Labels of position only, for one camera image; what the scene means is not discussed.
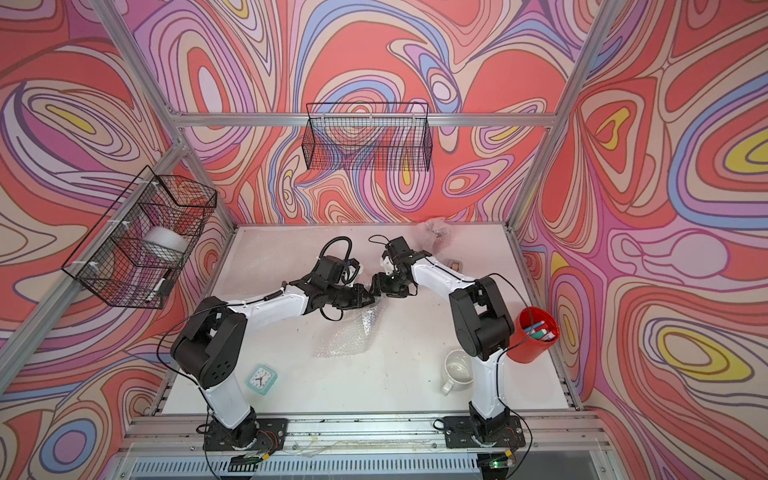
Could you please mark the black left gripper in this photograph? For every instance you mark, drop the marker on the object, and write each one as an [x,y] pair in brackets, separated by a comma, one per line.
[359,292]

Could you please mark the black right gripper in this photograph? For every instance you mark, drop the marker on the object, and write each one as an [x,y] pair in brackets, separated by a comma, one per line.
[379,283]

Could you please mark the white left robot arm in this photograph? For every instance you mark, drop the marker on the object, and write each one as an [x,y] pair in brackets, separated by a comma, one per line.
[209,345]

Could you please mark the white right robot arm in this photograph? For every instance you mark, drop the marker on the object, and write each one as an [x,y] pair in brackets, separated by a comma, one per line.
[482,323]

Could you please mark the grey tape dispenser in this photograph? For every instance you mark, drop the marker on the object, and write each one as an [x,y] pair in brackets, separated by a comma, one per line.
[454,265]

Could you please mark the white mug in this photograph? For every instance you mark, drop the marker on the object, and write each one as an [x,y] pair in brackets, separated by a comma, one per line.
[457,372]

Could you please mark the teal alarm clock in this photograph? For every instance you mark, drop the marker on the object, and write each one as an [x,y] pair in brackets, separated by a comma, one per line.
[262,379]

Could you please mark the red pen cup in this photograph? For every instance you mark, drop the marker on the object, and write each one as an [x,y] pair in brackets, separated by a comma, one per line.
[535,331]

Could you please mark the white tape roll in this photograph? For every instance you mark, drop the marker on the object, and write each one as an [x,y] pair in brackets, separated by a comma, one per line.
[166,245]

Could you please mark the black marker in basket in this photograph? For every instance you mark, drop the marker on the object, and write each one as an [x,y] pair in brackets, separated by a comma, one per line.
[165,284]

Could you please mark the back wire basket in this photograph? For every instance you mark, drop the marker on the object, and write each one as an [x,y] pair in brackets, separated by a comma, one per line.
[368,136]

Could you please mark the wire basket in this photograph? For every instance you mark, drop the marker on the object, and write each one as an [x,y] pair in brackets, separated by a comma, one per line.
[115,267]
[368,136]

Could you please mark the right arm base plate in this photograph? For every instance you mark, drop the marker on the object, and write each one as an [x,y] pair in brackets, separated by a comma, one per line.
[464,432]

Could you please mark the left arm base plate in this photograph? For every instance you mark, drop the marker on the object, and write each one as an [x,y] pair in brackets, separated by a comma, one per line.
[265,435]

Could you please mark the left wire basket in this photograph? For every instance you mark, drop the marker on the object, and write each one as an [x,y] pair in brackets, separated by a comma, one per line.
[115,267]

